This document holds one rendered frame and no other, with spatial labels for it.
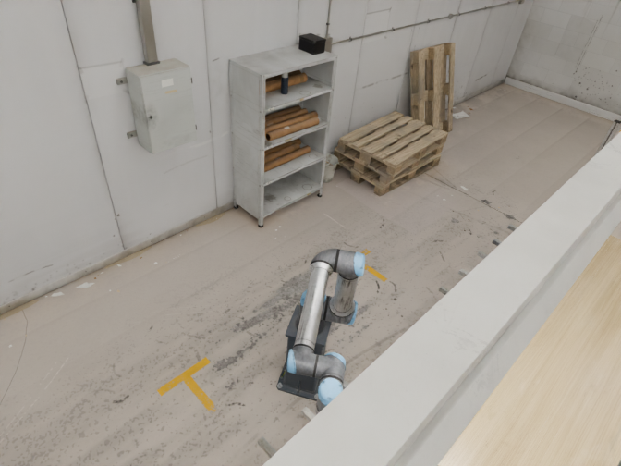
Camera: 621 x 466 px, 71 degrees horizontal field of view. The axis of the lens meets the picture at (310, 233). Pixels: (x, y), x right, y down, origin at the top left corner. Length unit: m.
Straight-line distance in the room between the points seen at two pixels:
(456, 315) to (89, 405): 3.08
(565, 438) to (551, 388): 0.26
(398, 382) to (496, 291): 0.19
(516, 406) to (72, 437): 2.59
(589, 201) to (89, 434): 3.05
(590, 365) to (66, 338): 3.44
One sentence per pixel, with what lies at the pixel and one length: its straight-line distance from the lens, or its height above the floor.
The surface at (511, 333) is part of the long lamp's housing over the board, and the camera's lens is 0.66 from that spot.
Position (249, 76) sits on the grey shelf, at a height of 1.49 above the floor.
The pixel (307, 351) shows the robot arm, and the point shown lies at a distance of 1.83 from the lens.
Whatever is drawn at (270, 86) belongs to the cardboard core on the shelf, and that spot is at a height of 1.32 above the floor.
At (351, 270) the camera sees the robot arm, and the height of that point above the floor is 1.37.
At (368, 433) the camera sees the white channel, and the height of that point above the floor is 2.46.
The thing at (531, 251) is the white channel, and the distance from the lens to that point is 0.67.
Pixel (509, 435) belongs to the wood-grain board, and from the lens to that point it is 2.42.
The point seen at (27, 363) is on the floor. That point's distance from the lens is 3.79.
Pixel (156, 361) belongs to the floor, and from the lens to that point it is 3.51.
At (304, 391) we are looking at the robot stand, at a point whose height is 0.02.
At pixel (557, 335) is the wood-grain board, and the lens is 2.94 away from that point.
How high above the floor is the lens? 2.84
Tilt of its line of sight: 40 degrees down
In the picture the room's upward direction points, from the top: 6 degrees clockwise
